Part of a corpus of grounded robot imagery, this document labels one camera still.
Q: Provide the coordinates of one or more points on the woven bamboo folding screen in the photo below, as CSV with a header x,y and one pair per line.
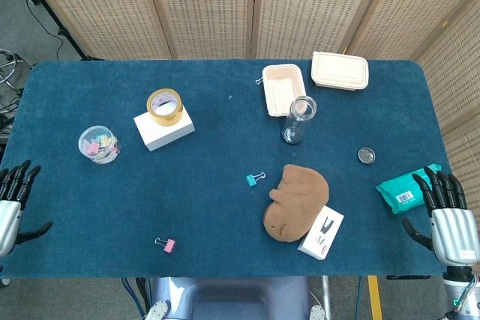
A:
x,y
210,5

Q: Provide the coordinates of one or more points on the pink binder clip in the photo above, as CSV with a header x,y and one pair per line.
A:
x,y
169,245

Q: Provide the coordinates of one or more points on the clear glass jar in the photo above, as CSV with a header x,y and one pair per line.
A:
x,y
296,121

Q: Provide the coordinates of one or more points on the blue-grey robot torso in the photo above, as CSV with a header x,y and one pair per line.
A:
x,y
232,297

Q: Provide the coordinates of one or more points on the lidded beige food container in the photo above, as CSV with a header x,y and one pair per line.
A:
x,y
339,70

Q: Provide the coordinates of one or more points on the white stapler box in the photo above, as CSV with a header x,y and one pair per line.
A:
x,y
324,234

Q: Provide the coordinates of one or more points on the yellow packing tape roll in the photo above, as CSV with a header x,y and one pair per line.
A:
x,y
167,115

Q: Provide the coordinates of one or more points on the green wet wipes pack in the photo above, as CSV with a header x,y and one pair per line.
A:
x,y
401,192

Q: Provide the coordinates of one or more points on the teal binder clip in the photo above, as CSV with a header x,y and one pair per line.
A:
x,y
251,180
259,81

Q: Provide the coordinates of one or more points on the plain white box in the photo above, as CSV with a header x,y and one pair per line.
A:
x,y
161,134

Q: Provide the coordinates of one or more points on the clear jar of binder clips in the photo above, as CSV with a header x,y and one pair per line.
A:
x,y
98,145

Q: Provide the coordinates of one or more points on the black and silver left hand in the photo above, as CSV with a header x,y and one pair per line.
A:
x,y
9,219

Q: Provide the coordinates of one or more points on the chrome stool frame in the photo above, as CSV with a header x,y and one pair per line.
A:
x,y
11,69

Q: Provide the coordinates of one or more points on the open beige food container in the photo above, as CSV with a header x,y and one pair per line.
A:
x,y
281,89

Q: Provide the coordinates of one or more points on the brown capybara plush toy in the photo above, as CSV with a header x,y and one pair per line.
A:
x,y
300,200

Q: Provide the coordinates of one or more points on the blue carpet table cover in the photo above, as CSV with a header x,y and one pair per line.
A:
x,y
210,222

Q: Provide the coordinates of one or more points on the black and silver right hand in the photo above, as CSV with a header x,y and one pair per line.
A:
x,y
453,234

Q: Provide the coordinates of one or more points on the black stand leg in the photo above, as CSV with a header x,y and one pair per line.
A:
x,y
56,22

